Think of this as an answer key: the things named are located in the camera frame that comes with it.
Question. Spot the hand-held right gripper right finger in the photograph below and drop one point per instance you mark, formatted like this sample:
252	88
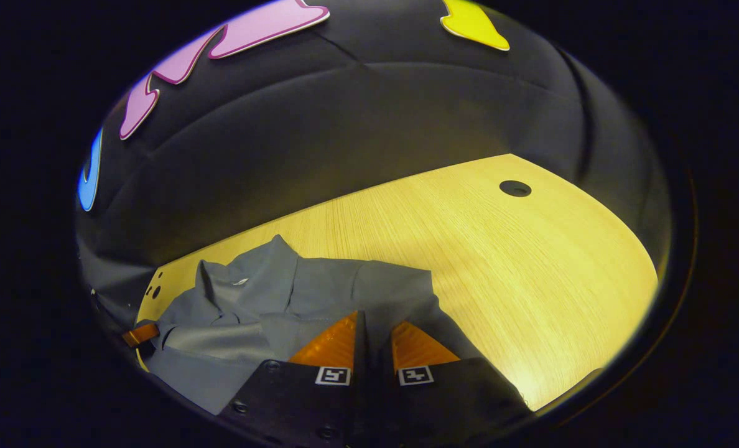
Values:
444	398

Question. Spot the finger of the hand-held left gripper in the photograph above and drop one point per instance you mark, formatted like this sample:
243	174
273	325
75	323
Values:
140	335

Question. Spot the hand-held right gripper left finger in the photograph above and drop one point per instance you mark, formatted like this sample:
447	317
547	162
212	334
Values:
320	404

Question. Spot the black backdrop cloth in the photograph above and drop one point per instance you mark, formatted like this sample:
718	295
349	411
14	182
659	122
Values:
376	112

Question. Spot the grey button shirt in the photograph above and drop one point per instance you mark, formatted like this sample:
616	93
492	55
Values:
270	298

